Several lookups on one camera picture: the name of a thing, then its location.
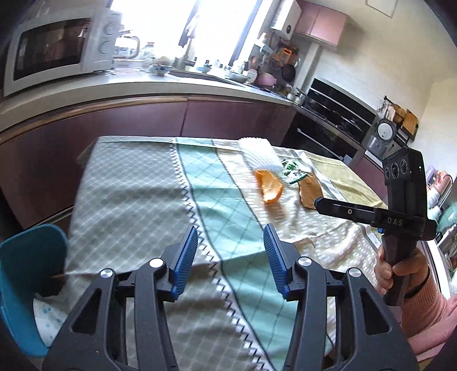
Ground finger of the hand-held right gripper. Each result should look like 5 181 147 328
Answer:
313 197 378 225

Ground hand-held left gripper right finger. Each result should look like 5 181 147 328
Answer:
262 223 419 371

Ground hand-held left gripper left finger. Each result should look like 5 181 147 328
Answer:
42 225 199 371

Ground brown peel piece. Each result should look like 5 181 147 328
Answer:
298 176 324 209

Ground orange peel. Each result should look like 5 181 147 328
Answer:
254 169 284 204

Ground white foam fruit net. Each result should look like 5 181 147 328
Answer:
238 136 283 172

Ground blue plastic bin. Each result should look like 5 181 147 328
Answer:
0 224 71 358

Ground person's right forearm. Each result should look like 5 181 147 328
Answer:
403 264 457 362

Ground person's right hand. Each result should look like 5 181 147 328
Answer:
375 245 429 297

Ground white rice cooker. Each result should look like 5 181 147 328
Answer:
367 119 396 158

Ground green wrapper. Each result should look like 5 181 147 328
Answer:
282 160 308 185

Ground black storage rack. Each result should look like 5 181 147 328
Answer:
378 96 420 144

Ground patterned tablecloth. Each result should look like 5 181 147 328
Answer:
66 136 390 371

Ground black built-in stove oven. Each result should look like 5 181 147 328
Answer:
286 76 380 165

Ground kitchen counter cabinets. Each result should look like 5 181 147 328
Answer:
0 68 299 229

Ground steel kitchen sink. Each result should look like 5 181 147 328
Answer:
169 69 248 86

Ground white water heater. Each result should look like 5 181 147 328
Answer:
270 0 302 41

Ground glass electric kettle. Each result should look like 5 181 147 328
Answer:
113 34 141 61

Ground kitchen window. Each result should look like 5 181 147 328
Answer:
107 0 265 68

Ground white microwave oven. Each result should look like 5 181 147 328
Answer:
3 8 117 98

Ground wall utensil rack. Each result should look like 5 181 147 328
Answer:
250 32 300 72

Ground pink wall cabinet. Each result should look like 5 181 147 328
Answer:
293 0 349 47

